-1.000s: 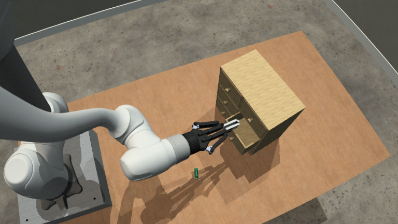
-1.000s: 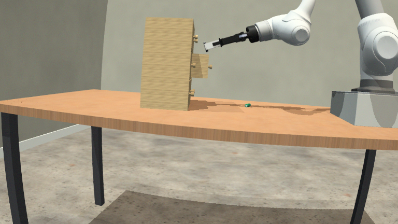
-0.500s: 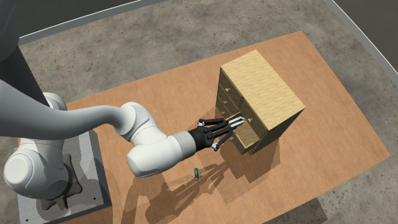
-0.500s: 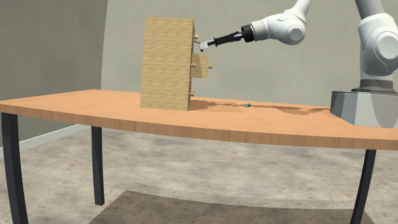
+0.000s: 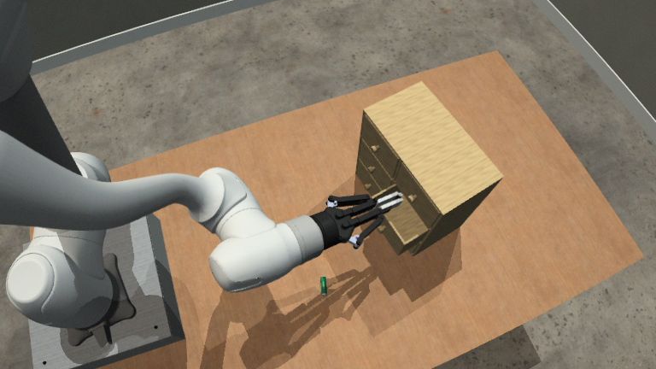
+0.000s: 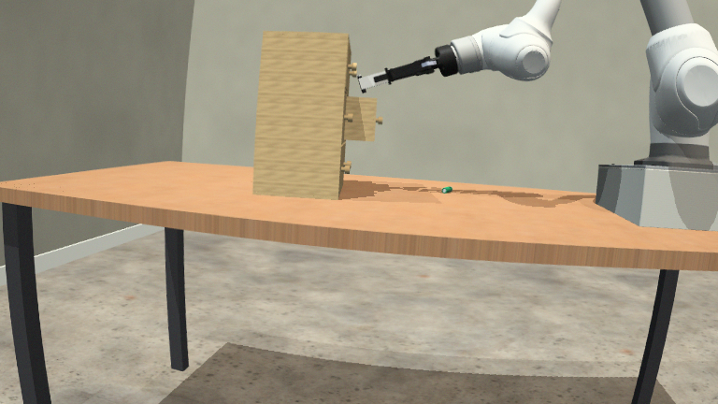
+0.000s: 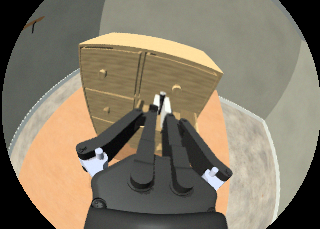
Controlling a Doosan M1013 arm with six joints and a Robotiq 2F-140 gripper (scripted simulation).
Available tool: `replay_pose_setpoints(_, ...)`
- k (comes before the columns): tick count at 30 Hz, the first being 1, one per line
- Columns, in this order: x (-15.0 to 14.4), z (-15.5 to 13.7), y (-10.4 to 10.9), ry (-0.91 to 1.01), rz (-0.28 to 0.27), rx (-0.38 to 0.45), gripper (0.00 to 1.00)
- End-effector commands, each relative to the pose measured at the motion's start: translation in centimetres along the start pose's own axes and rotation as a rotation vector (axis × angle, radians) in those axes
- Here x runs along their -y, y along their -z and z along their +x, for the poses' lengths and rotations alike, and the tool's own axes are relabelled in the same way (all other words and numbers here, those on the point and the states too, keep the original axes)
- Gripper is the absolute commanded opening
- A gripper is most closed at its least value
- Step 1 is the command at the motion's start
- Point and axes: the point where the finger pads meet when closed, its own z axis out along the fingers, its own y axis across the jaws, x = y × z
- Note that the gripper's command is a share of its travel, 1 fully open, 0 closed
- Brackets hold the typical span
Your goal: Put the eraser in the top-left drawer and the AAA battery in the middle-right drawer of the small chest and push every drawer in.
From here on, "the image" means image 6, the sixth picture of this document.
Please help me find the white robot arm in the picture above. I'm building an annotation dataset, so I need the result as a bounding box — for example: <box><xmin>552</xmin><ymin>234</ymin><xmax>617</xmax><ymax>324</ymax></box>
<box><xmin>450</xmin><ymin>0</ymin><xmax>718</xmax><ymax>170</ymax></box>

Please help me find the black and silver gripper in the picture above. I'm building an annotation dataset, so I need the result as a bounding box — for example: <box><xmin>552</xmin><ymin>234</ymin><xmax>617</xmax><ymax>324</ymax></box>
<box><xmin>359</xmin><ymin>45</ymin><xmax>458</xmax><ymax>90</ymax></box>

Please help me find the brown wooden drawer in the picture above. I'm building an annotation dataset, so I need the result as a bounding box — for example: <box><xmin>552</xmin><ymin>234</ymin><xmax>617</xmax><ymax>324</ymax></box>
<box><xmin>345</xmin><ymin>39</ymin><xmax>357</xmax><ymax>92</ymax></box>
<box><xmin>344</xmin><ymin>96</ymin><xmax>382</xmax><ymax>141</ymax></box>
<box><xmin>341</xmin><ymin>94</ymin><xmax>353</xmax><ymax>141</ymax></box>
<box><xmin>341</xmin><ymin>143</ymin><xmax>352</xmax><ymax>187</ymax></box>
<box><xmin>338</xmin><ymin>145</ymin><xmax>350</xmax><ymax>195</ymax></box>
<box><xmin>347</xmin><ymin>53</ymin><xmax>357</xmax><ymax>94</ymax></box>

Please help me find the tall wooden chest of drawers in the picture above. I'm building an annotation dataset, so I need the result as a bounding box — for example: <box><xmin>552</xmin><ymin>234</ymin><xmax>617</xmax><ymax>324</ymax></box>
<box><xmin>252</xmin><ymin>31</ymin><xmax>350</xmax><ymax>200</ymax></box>

